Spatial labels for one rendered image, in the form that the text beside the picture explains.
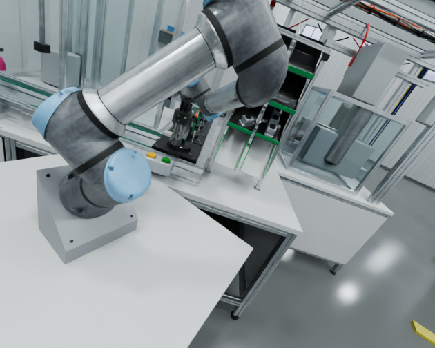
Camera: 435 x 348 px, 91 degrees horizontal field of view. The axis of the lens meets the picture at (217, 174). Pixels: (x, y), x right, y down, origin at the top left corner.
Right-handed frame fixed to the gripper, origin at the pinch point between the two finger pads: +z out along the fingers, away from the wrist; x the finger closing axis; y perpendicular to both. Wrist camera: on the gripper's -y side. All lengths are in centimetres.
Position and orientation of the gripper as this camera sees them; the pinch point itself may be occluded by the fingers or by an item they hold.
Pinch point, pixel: (178, 137)
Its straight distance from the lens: 107.2
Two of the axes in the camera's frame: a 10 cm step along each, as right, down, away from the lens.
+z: -3.4, 8.3, 4.4
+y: -0.7, 4.4, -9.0
